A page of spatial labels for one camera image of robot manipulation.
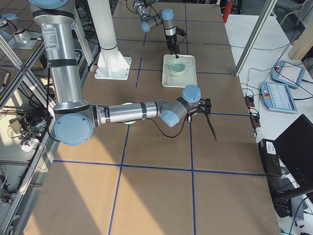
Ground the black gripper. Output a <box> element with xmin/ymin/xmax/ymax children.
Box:
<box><xmin>165</xmin><ymin>34</ymin><xmax>179</xmax><ymax>59</ymax></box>
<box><xmin>187</xmin><ymin>110</ymin><xmax>198</xmax><ymax>122</ymax></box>

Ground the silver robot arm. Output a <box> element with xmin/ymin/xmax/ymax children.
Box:
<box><xmin>126</xmin><ymin>0</ymin><xmax>186</xmax><ymax>59</ymax></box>
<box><xmin>29</xmin><ymin>0</ymin><xmax>201</xmax><ymax>146</ymax></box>

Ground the green bowl on tray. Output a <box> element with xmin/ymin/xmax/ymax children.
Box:
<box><xmin>170</xmin><ymin>69</ymin><xmax>185</xmax><ymax>76</ymax></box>

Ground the cream bear serving tray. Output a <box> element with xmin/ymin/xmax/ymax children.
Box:
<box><xmin>162</xmin><ymin>54</ymin><xmax>197</xmax><ymax>88</ymax></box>

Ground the green bowl with ice cubes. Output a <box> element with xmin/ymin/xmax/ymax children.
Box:
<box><xmin>122</xmin><ymin>102</ymin><xmax>136</xmax><ymax>125</ymax></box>

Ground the black power strip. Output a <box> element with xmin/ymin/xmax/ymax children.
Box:
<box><xmin>245</xmin><ymin>95</ymin><xmax>261</xmax><ymax>129</ymax></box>

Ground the red fire extinguisher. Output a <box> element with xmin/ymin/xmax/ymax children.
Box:
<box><xmin>223</xmin><ymin>0</ymin><xmax>233</xmax><ymax>23</ymax></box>

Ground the near blue teach pendant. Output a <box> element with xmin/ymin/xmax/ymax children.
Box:
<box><xmin>260</xmin><ymin>81</ymin><xmax>297</xmax><ymax>114</ymax></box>

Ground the blue teach pendant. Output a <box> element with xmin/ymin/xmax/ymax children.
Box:
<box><xmin>271</xmin><ymin>60</ymin><xmax>305</xmax><ymax>89</ymax></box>
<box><xmin>260</xmin><ymin>81</ymin><xmax>297</xmax><ymax>114</ymax></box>

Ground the black box with label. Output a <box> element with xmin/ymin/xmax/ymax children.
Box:
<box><xmin>258</xmin><ymin>139</ymin><xmax>282</xmax><ymax>177</ymax></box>

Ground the far blue teach pendant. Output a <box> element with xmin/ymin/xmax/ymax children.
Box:
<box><xmin>271</xmin><ymin>60</ymin><xmax>305</xmax><ymax>89</ymax></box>

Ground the black laptop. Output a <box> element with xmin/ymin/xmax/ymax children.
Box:
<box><xmin>274</xmin><ymin>114</ymin><xmax>313</xmax><ymax>186</ymax></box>

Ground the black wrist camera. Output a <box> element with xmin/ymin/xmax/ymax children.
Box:
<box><xmin>176</xmin><ymin>27</ymin><xmax>186</xmax><ymax>37</ymax></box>
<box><xmin>193</xmin><ymin>98</ymin><xmax>212</xmax><ymax>117</ymax></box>

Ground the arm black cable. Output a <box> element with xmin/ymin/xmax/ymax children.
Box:
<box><xmin>154</xmin><ymin>107</ymin><xmax>217</xmax><ymax>141</ymax></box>

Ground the white camera pole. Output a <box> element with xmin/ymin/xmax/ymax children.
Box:
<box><xmin>88</xmin><ymin>0</ymin><xmax>117</xmax><ymax>51</ymax></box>

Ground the aluminium frame post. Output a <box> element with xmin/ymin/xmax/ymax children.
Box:
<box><xmin>234</xmin><ymin>0</ymin><xmax>277</xmax><ymax>76</ymax></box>

